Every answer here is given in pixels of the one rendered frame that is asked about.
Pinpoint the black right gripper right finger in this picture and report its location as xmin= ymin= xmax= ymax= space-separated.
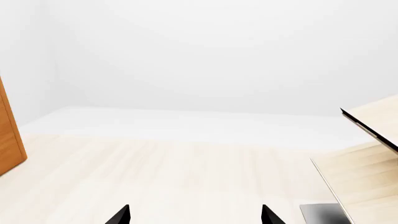
xmin=261 ymin=203 xmax=287 ymax=224

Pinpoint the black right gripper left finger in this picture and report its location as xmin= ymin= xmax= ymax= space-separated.
xmin=104 ymin=203 xmax=131 ymax=224

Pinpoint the brown wooden cabinet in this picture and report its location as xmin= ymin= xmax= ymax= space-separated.
xmin=0 ymin=77 xmax=28 ymax=176

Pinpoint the grey metal table base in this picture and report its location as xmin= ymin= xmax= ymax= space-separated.
xmin=299 ymin=203 xmax=346 ymax=224

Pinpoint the light wooden table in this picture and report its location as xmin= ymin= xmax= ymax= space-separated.
xmin=310 ymin=93 xmax=398 ymax=224

